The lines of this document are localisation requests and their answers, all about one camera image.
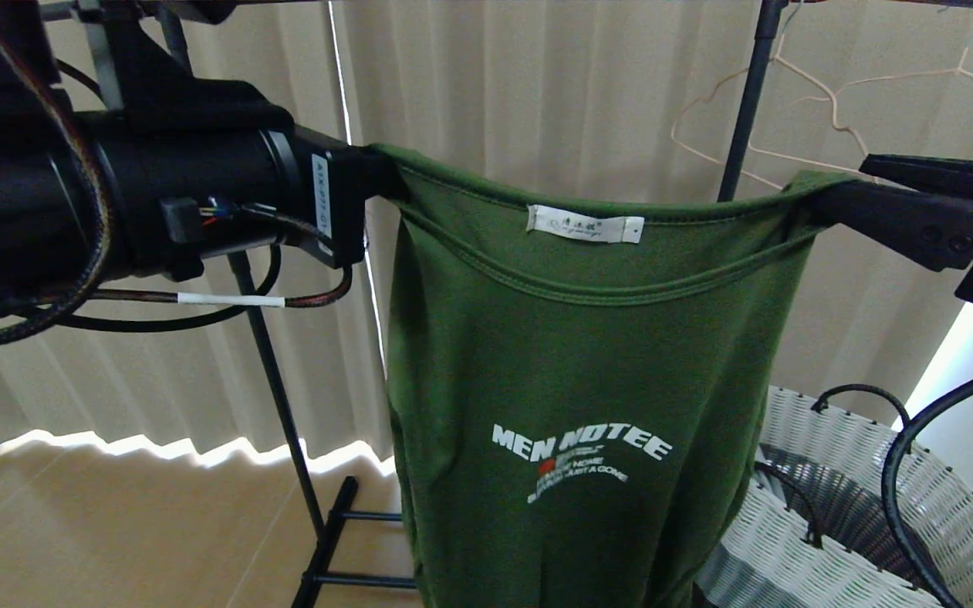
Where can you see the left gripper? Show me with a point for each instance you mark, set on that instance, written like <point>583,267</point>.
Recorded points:
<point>182,194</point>

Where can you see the pink clothes hanger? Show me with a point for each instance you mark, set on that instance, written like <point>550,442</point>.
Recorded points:
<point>892,78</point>
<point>807,74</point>

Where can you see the black clothes rack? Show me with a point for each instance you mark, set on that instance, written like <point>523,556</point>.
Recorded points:
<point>288,422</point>

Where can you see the beige curtain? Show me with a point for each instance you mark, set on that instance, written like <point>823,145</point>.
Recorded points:
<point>537,76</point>

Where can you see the green long-sleeved shirt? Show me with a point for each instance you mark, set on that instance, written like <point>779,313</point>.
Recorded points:
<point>571,355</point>

